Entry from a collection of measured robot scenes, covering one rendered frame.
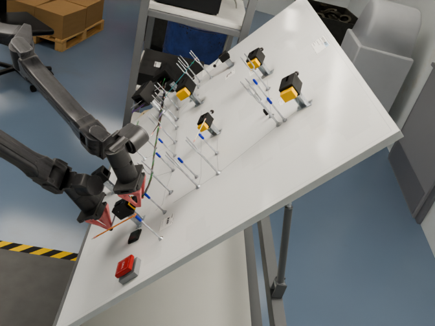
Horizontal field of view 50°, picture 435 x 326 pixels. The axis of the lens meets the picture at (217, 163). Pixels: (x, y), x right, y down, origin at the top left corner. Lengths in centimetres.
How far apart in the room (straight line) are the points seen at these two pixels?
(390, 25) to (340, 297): 279
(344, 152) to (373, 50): 385
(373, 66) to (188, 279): 362
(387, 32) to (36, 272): 374
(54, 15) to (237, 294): 417
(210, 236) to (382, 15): 399
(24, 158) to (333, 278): 235
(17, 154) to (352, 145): 80
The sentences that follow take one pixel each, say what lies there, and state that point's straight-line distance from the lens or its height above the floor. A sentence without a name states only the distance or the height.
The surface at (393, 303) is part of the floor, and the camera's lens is 327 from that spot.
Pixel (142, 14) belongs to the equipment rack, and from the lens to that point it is 213.
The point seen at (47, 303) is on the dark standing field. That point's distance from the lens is 259.
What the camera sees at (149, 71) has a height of 113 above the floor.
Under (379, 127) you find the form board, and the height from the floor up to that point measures 164.
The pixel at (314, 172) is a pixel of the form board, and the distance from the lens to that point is 102.
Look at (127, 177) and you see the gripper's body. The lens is 126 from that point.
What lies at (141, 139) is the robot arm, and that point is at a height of 136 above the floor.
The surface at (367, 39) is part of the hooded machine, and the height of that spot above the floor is 100.
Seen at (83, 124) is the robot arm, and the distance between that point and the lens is 128.
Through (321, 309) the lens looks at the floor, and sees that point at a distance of 295.
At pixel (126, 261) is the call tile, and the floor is 112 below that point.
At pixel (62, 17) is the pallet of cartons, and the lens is 530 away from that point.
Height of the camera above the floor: 200
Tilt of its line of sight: 31 degrees down
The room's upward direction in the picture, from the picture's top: 16 degrees clockwise
